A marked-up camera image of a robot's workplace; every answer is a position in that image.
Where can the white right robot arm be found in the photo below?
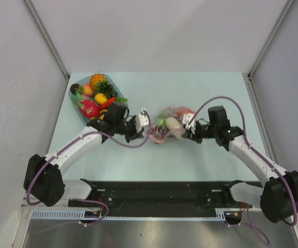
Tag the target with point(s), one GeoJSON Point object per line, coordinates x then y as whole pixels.
{"type": "Point", "coordinates": [277, 196]}

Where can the teal plastic food tray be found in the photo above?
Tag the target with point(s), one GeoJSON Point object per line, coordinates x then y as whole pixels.
{"type": "Point", "coordinates": [92, 96]}

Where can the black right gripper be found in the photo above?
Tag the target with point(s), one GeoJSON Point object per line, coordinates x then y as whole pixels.
{"type": "Point", "coordinates": [194, 136]}

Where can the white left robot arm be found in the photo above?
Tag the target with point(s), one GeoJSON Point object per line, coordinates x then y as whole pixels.
{"type": "Point", "coordinates": [44, 180]}

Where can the white toy radish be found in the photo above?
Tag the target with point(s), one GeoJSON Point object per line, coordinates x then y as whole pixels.
{"type": "Point", "coordinates": [175, 127]}

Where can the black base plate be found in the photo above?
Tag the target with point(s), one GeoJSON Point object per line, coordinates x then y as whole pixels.
{"type": "Point", "coordinates": [179, 198]}

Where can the toy pineapple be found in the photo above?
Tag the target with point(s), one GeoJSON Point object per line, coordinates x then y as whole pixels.
{"type": "Point", "coordinates": [100, 84]}

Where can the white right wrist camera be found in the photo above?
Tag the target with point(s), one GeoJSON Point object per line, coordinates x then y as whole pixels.
{"type": "Point", "coordinates": [188, 121]}

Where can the clear zip bag pink dots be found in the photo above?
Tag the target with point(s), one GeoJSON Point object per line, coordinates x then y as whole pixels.
{"type": "Point", "coordinates": [161, 134]}

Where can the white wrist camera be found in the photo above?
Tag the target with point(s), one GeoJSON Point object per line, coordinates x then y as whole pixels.
{"type": "Point", "coordinates": [141, 120]}
{"type": "Point", "coordinates": [188, 121]}

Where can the green toy leaf vegetable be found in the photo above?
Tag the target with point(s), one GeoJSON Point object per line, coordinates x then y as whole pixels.
{"type": "Point", "coordinates": [160, 121]}

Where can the aluminium frame post right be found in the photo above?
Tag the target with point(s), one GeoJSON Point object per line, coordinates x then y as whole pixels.
{"type": "Point", "coordinates": [271, 36]}

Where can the red toy dragon fruit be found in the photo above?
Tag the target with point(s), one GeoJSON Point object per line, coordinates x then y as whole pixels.
{"type": "Point", "coordinates": [87, 106]}

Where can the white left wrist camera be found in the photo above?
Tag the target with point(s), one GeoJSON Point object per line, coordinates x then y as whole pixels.
{"type": "Point", "coordinates": [141, 120]}

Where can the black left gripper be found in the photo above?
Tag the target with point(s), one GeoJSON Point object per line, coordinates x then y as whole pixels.
{"type": "Point", "coordinates": [134, 135]}

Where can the aluminium frame post left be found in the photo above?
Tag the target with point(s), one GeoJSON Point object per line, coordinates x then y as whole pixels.
{"type": "Point", "coordinates": [34, 15]}

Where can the orange red toy pepper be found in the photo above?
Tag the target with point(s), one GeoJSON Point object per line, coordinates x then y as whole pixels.
{"type": "Point", "coordinates": [107, 103]}

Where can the dark toy mangosteen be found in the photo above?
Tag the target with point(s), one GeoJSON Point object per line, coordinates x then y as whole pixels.
{"type": "Point", "coordinates": [74, 88]}

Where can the aluminium frame post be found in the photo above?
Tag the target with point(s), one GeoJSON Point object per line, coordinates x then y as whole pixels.
{"type": "Point", "coordinates": [34, 15]}
{"type": "Point", "coordinates": [271, 36]}

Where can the light blue cable duct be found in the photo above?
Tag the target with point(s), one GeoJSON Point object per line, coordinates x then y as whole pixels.
{"type": "Point", "coordinates": [90, 215]}

